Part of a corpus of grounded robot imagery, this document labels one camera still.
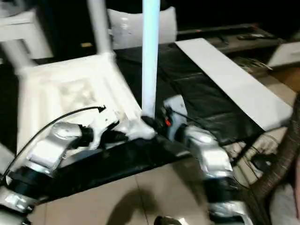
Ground black remote control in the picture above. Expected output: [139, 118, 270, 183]
[238, 34, 265, 40]

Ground brown wooden tv bench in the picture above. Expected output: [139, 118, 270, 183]
[210, 27, 289, 53]

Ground white glass-door cabinet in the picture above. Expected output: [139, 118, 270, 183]
[0, 9, 54, 61]

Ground black mat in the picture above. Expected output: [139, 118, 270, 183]
[0, 42, 268, 202]

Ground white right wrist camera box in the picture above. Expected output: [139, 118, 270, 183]
[163, 95, 188, 141]

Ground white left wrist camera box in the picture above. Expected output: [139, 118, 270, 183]
[90, 106, 120, 150]

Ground black router with antennas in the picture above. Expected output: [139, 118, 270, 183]
[250, 146, 279, 172]

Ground grey pillow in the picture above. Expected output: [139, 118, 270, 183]
[107, 6, 178, 50]

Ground black robot foot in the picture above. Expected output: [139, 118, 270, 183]
[154, 215, 181, 225]

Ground brown textured pouf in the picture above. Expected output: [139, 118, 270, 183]
[243, 93, 300, 225]

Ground white plastic table leg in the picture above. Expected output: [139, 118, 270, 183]
[140, 0, 162, 118]
[88, 0, 115, 59]
[0, 140, 16, 165]
[0, 39, 36, 73]

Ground white flat board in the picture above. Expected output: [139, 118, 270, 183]
[175, 38, 293, 132]

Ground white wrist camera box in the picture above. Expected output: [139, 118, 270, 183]
[163, 95, 188, 141]
[90, 106, 120, 150]

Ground black case with gold label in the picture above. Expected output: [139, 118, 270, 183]
[35, 0, 111, 57]

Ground tangled beige cables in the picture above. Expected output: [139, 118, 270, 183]
[236, 57, 272, 75]

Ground white plastic table top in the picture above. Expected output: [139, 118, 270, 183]
[16, 52, 157, 153]

